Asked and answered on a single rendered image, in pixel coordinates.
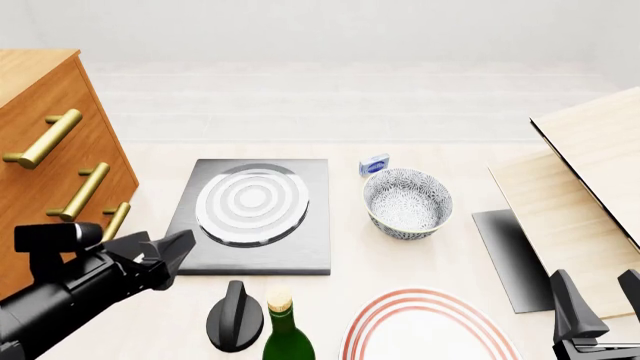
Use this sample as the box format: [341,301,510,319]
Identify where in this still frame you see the round black stove knob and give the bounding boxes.
[205,279,265,354]

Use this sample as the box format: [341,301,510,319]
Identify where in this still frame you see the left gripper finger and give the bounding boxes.
[140,228,197,278]
[101,231,151,264]

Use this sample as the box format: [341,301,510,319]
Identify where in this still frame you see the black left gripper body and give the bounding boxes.
[110,251,180,292]

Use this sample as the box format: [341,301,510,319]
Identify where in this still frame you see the long brass drawer handle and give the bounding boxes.
[45,161,111,223]
[99,201,132,243]
[2,108,84,171]

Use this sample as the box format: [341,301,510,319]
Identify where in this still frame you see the white plate with red rings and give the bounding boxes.
[338,287,524,360]

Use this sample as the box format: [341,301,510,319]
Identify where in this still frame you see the green glass bottle with cork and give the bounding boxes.
[261,285,317,360]

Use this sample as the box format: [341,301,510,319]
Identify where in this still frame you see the pale wooden rack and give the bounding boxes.
[487,86,640,321]

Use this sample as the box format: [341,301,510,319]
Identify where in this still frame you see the wooden cabinet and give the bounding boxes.
[0,48,141,301]

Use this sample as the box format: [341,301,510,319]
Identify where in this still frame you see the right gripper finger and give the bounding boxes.
[549,268,611,345]
[616,267,640,321]

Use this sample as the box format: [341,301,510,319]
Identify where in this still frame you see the blue white patterned bowl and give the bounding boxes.
[362,167,455,242]

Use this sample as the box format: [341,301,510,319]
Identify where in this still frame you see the small blue white box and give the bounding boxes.
[358,153,391,178]

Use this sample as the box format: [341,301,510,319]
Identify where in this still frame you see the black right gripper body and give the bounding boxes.
[551,336,640,360]

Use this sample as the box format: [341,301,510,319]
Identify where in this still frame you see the flat black stove plate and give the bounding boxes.
[164,158,333,277]

